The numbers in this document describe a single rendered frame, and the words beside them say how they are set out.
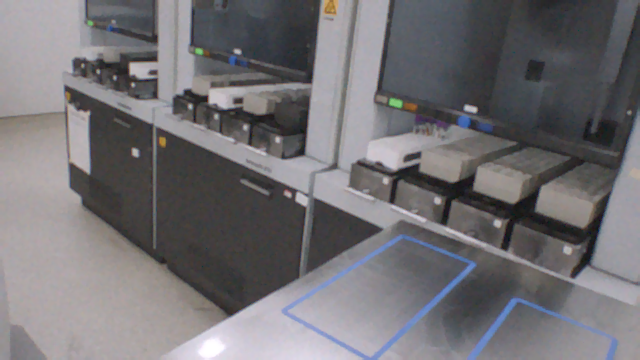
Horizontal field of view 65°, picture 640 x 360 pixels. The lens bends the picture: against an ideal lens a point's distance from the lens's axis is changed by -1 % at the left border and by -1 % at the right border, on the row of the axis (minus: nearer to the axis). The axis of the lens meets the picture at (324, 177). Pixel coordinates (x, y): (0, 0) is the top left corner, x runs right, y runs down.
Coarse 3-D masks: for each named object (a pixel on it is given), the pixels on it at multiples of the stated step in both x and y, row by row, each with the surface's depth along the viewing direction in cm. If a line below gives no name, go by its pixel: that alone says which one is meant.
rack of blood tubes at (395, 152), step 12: (372, 144) 136; (384, 144) 137; (396, 144) 139; (408, 144) 141; (420, 144) 142; (432, 144) 144; (372, 156) 137; (384, 156) 134; (396, 156) 132; (408, 156) 149; (420, 156) 149; (396, 168) 133
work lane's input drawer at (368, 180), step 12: (360, 168) 136; (372, 168) 134; (384, 168) 133; (408, 168) 136; (360, 180) 136; (372, 180) 134; (384, 180) 131; (396, 180) 131; (348, 192) 134; (360, 192) 132; (372, 192) 134; (384, 192) 132
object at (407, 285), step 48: (384, 240) 92; (432, 240) 94; (288, 288) 74; (336, 288) 75; (384, 288) 77; (432, 288) 78; (480, 288) 80; (528, 288) 81; (576, 288) 83; (240, 336) 62; (288, 336) 63; (336, 336) 64; (384, 336) 65; (432, 336) 67; (480, 336) 68; (528, 336) 69; (576, 336) 70; (624, 336) 71
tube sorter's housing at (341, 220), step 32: (384, 0) 132; (352, 64) 143; (352, 96) 145; (352, 128) 147; (384, 128) 146; (352, 160) 149; (320, 192) 147; (320, 224) 150; (352, 224) 141; (384, 224) 134; (416, 224) 127; (608, 224) 106; (320, 256) 152; (608, 256) 107; (608, 288) 102
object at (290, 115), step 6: (276, 102) 164; (276, 108) 164; (282, 108) 162; (288, 108) 160; (294, 108) 159; (300, 108) 159; (276, 114) 165; (282, 114) 163; (288, 114) 161; (294, 114) 159; (300, 114) 158; (276, 120) 165; (282, 120) 163; (288, 120) 161; (294, 120) 160; (300, 120) 159
